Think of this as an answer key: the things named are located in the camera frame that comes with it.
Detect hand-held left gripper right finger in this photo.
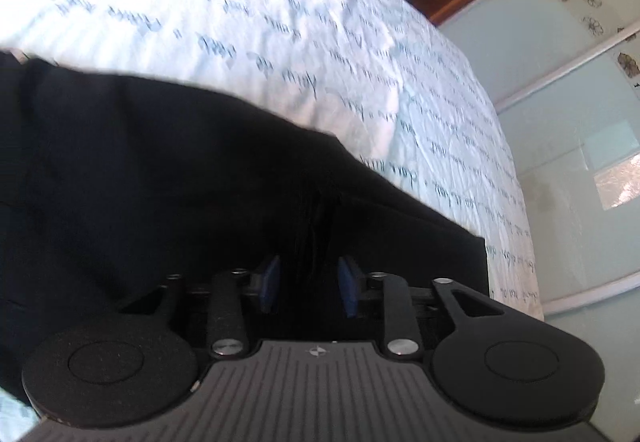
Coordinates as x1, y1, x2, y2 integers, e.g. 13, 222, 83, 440
337, 256, 506, 362

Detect sliding wardrobe door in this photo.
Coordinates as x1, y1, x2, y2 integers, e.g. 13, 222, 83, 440
430, 0, 640, 442

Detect black pants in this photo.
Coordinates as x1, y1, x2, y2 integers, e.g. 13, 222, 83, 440
0, 50, 488, 403

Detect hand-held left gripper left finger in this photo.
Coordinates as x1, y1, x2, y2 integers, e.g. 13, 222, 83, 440
120, 254, 281, 360

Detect white script-print bedsheet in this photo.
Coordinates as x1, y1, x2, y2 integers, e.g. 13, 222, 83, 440
0, 0, 546, 428

